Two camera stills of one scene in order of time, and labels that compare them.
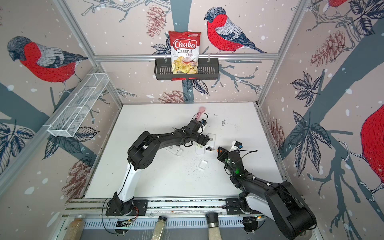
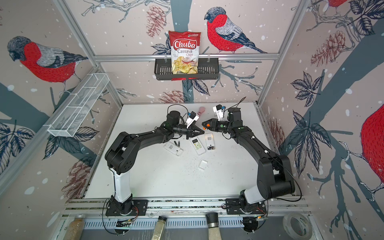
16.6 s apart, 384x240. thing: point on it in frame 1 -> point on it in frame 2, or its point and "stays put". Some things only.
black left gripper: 201,141 -> 190,132
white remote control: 200,149 stays put
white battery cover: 203,164 stays put
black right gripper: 223,153 -> 205,123
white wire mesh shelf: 66,123 stays put
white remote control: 211,143 stays put
